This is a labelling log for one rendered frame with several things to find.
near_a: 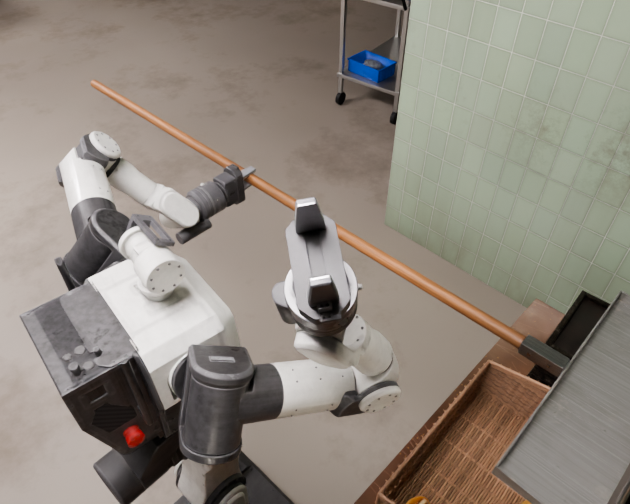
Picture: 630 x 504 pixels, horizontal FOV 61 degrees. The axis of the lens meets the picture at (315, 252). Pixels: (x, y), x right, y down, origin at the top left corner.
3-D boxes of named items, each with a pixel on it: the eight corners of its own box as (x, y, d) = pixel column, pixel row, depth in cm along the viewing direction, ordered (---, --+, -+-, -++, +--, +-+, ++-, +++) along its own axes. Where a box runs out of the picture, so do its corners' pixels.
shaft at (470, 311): (90, 88, 195) (88, 80, 193) (98, 85, 197) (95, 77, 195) (518, 352, 110) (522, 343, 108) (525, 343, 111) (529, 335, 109)
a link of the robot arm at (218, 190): (223, 157, 148) (188, 175, 142) (246, 170, 143) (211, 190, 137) (228, 193, 157) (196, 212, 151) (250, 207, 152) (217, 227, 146)
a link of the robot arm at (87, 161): (40, 156, 122) (55, 226, 110) (74, 117, 118) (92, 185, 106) (86, 175, 131) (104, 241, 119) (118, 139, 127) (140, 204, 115)
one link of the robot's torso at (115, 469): (131, 519, 112) (109, 485, 99) (99, 477, 118) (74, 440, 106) (233, 429, 126) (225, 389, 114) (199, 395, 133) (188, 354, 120)
